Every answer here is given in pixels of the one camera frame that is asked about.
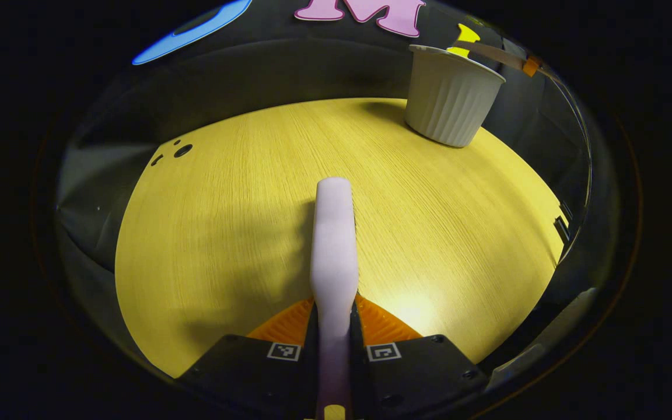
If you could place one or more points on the wooden desktop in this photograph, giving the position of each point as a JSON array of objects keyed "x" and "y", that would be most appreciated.
[{"x": 225, "y": 233}]

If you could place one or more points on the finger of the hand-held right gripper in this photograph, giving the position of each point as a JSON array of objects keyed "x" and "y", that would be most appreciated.
[{"x": 531, "y": 66}]

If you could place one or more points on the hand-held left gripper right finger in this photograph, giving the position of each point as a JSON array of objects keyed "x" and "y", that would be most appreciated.
[{"x": 417, "y": 379}]

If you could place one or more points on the light purple dustpan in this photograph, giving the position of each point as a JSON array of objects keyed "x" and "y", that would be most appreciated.
[{"x": 496, "y": 54}]

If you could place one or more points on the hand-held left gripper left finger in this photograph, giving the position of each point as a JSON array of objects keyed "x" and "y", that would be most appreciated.
[{"x": 254, "y": 382}]

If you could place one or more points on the white ribbed garbage bin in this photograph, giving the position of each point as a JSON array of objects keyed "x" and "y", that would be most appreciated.
[{"x": 447, "y": 99}]

